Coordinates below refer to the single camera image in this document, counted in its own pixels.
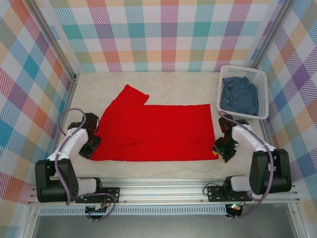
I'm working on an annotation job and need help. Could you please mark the red t-shirt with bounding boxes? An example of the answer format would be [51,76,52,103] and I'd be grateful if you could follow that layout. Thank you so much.
[89,84,215,162]

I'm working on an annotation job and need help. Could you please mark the blue t-shirt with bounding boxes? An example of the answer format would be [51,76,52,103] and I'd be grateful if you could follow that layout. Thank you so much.
[220,76,260,117]

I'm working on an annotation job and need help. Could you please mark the small black controller board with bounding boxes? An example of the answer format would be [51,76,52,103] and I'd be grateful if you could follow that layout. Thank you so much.
[85,203,111,215]
[226,203,243,217]

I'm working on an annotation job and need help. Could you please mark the white plastic laundry basket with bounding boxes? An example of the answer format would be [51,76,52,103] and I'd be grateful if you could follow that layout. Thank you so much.
[217,65,270,121]

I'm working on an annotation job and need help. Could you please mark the grey metal sheet panel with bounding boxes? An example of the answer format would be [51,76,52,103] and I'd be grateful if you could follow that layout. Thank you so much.
[32,214,298,238]

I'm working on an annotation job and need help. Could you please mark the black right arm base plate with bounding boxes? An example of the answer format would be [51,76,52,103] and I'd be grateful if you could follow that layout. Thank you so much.
[207,184,253,203]

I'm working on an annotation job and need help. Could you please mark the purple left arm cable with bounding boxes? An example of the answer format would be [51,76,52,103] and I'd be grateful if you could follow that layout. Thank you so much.
[55,108,117,223]

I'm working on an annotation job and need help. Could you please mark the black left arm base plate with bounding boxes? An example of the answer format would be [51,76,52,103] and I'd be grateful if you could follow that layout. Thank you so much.
[75,187,121,204]

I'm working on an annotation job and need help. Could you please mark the aluminium mounting rail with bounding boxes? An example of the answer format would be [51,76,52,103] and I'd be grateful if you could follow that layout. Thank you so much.
[27,177,300,205]

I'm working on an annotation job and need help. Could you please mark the white slotted cable duct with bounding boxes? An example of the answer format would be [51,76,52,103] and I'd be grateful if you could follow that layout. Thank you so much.
[39,204,228,216]

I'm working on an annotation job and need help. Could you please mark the aluminium frame post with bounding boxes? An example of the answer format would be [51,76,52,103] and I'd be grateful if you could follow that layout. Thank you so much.
[24,0,82,81]
[250,0,298,71]

